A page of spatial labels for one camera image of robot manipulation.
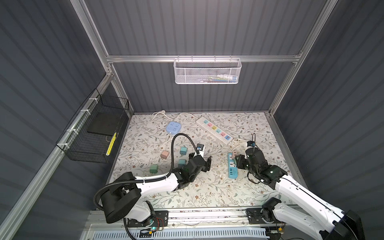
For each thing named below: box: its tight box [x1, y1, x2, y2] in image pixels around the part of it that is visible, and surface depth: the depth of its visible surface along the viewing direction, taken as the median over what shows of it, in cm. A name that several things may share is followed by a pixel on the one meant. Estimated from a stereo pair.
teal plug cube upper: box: [179, 147, 188, 155], surface depth 99 cm
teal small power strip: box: [227, 152, 238, 179], surface depth 88 cm
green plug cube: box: [149, 164, 158, 174], surface depth 91 cm
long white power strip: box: [196, 116, 234, 145], surface depth 109 cm
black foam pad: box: [87, 112, 123, 137], surface depth 76 cm
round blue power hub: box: [166, 121, 182, 135], surface depth 111 cm
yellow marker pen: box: [106, 132, 117, 156], surface depth 70 cm
